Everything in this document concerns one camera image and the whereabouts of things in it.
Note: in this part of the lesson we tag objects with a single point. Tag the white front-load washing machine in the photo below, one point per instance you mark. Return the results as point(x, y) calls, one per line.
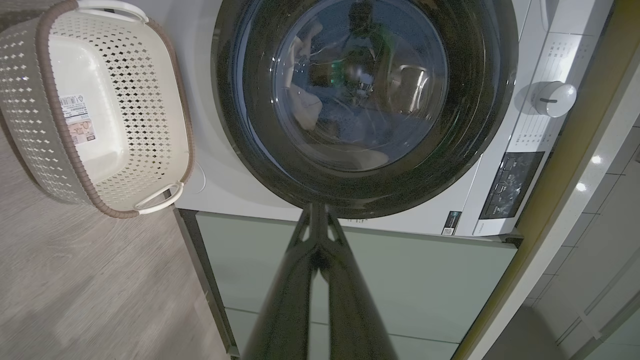
point(225, 190)

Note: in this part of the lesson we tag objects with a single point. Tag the black glass washing machine door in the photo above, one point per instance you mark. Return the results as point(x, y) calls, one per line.
point(260, 150)

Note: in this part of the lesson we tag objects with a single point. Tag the cream printed garment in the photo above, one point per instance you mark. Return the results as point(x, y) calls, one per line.
point(307, 107)

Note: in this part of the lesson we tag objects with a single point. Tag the cream perforated laundry basket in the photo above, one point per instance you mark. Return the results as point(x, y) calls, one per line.
point(100, 130)

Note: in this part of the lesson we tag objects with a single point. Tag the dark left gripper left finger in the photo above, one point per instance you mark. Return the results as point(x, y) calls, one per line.
point(285, 320)

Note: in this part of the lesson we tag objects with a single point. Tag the white detergent drawer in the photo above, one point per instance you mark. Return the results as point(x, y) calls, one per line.
point(580, 15)

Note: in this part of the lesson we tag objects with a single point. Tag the white control dial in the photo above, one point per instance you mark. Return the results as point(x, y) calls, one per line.
point(555, 99)

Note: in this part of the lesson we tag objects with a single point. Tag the round white access panel cover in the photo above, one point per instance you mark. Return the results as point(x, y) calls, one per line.
point(198, 177)

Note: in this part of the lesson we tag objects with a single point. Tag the green cabinet panel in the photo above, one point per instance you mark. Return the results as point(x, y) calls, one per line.
point(400, 280)

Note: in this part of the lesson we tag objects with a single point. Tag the dark cabinet plinth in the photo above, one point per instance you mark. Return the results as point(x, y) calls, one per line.
point(205, 280)

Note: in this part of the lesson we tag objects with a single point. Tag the printed product label sticker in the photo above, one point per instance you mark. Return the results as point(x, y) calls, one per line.
point(77, 120)

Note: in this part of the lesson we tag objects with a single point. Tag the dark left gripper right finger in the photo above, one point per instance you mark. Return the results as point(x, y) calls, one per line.
point(355, 320)

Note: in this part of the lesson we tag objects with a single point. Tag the black washer display panel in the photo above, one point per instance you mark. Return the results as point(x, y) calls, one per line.
point(510, 185)

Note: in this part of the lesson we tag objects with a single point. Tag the small black QR sticker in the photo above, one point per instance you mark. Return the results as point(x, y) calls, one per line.
point(451, 223)

